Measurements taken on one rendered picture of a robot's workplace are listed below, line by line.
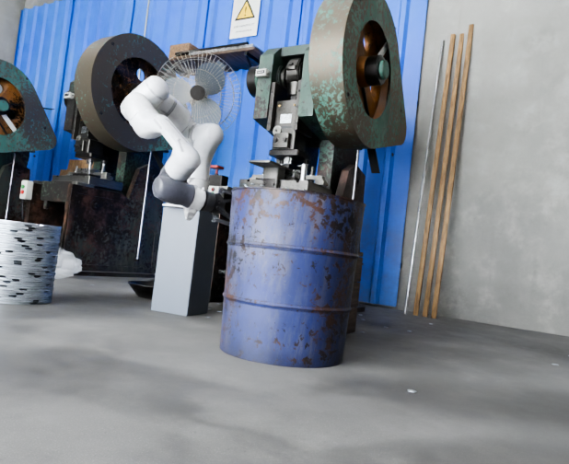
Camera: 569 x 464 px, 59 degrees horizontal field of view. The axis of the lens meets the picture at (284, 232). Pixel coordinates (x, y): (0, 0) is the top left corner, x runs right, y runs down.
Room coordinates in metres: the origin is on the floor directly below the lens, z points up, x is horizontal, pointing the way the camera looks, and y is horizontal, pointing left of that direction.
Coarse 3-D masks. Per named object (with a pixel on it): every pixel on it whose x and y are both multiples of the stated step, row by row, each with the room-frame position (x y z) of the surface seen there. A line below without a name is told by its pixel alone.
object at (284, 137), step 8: (280, 104) 2.83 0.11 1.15; (288, 104) 2.80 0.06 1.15; (280, 112) 2.83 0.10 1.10; (288, 112) 2.80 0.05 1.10; (280, 120) 2.83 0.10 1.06; (288, 120) 2.80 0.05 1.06; (280, 128) 2.81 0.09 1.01; (288, 128) 2.79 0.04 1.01; (280, 136) 2.78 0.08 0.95; (288, 136) 2.76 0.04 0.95; (296, 136) 2.79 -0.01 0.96; (304, 136) 2.86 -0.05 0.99; (280, 144) 2.78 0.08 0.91; (288, 144) 2.77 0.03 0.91; (296, 144) 2.79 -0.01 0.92; (304, 144) 2.86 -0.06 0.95
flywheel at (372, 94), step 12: (372, 24) 2.71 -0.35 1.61; (360, 36) 2.62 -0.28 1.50; (372, 36) 2.75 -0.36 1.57; (384, 36) 2.79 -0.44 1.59; (360, 48) 2.63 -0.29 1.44; (372, 48) 2.77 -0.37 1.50; (384, 48) 2.78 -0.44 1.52; (360, 60) 2.61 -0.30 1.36; (372, 60) 2.57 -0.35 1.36; (384, 60) 2.58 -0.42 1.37; (360, 72) 2.60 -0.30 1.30; (372, 72) 2.57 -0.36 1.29; (384, 72) 2.59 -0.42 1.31; (360, 84) 2.65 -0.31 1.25; (372, 84) 2.63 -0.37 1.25; (384, 84) 2.92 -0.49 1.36; (360, 96) 2.69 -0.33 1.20; (372, 96) 2.83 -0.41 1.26; (384, 96) 2.91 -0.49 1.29; (372, 108) 2.85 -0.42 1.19; (384, 108) 2.89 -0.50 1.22
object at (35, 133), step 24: (0, 72) 4.41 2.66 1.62; (0, 96) 4.51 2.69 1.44; (24, 96) 4.63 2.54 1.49; (0, 120) 4.53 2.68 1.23; (24, 120) 4.66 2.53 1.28; (48, 120) 4.87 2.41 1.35; (0, 144) 4.49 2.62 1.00; (24, 144) 4.69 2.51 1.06; (48, 144) 4.90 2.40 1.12; (0, 168) 4.80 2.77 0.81; (24, 168) 4.94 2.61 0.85; (0, 192) 4.75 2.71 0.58; (0, 216) 4.79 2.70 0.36; (24, 216) 5.00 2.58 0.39
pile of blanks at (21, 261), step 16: (0, 224) 1.89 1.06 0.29; (16, 224) 1.90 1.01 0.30; (0, 240) 1.89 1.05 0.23; (16, 240) 1.90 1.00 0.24; (32, 240) 1.93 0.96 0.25; (48, 240) 1.99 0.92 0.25; (0, 256) 1.89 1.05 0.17; (16, 256) 1.91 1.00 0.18; (32, 256) 1.94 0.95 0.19; (48, 256) 2.00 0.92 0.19; (0, 272) 1.90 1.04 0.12; (16, 272) 1.91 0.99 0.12; (32, 272) 1.95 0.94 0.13; (48, 272) 2.05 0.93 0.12; (0, 288) 1.90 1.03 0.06; (16, 288) 1.91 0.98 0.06; (32, 288) 1.95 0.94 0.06; (48, 288) 2.08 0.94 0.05; (16, 304) 1.92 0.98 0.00; (32, 304) 1.96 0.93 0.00
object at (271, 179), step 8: (256, 160) 2.63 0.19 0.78; (264, 160) 2.61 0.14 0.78; (264, 168) 2.75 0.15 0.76; (272, 168) 2.72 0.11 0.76; (280, 168) 2.72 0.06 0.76; (288, 168) 2.75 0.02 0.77; (264, 176) 2.74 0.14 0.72; (272, 176) 2.72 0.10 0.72; (280, 176) 2.72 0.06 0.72; (264, 184) 2.74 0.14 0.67; (272, 184) 2.71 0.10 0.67
